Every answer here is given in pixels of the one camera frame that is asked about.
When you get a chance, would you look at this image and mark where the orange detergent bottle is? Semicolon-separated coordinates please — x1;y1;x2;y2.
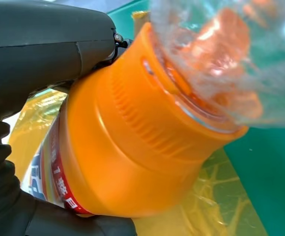
20;0;285;219

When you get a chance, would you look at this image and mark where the white desk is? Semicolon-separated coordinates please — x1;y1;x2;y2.
1;112;20;145

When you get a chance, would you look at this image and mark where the yellow plastic sheet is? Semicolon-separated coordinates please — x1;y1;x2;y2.
7;10;268;236

